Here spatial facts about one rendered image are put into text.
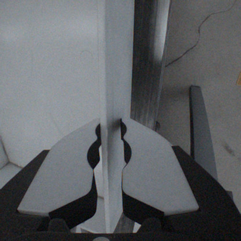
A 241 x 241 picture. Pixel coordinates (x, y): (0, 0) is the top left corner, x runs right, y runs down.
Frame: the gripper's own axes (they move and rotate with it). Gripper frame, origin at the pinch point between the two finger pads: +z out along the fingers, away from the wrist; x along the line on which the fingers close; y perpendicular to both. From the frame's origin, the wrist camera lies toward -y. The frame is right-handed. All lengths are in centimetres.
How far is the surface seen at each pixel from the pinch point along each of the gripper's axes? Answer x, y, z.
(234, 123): 69, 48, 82
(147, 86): 4.5, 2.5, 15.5
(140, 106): 3.5, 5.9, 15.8
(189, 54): 38, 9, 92
